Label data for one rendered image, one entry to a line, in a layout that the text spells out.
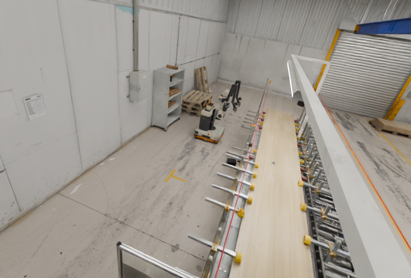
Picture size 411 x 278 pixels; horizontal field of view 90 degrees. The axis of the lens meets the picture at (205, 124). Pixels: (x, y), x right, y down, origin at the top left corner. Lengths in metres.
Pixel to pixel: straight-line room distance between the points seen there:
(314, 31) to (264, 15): 2.28
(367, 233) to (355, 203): 0.08
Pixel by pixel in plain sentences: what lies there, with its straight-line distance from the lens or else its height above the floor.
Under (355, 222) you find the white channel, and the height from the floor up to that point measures 2.46.
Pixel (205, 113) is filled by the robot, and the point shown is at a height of 0.76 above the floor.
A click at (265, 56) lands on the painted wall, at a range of 10.78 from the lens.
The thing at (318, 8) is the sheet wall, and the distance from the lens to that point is 10.82.
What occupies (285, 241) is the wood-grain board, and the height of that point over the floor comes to 0.90.
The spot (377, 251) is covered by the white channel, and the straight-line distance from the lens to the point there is 0.53.
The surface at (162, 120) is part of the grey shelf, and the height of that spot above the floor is 0.28.
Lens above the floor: 2.78
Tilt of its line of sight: 26 degrees down
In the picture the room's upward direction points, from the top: 10 degrees clockwise
